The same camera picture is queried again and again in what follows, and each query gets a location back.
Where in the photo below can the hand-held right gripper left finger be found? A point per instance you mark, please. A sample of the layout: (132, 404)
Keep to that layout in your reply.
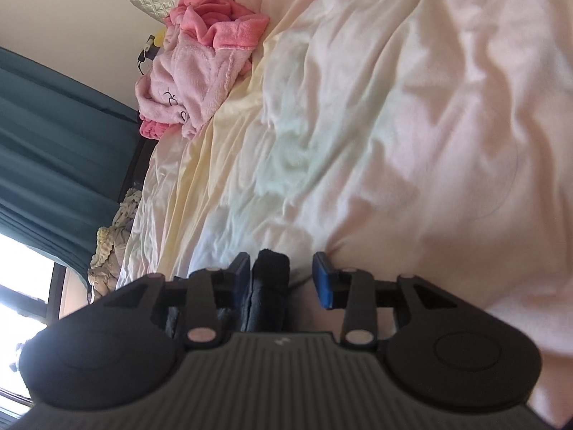
(241, 275)

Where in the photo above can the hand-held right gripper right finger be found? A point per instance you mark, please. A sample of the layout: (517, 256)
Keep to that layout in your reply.
(323, 284)

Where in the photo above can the black garment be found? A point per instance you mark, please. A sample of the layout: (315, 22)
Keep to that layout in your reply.
(267, 286)

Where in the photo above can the beige quilt pile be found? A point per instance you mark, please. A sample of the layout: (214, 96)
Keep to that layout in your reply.
(112, 246)

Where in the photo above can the black sofa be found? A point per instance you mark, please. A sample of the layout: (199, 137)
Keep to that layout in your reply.
(134, 165)

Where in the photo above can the pastel bed blanket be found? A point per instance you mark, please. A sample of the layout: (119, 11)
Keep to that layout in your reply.
(358, 121)

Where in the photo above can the pink fleece robe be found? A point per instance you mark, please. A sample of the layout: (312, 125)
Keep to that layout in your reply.
(197, 67)

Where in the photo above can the blue curtain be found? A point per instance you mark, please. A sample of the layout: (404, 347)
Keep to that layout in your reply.
(58, 156)

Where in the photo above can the dark framed window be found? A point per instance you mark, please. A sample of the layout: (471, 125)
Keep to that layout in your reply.
(24, 304)

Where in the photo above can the yellow plush toy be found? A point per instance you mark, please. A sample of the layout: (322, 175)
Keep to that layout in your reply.
(157, 39)

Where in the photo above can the wall socket with charger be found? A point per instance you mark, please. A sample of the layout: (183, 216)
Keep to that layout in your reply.
(142, 57)

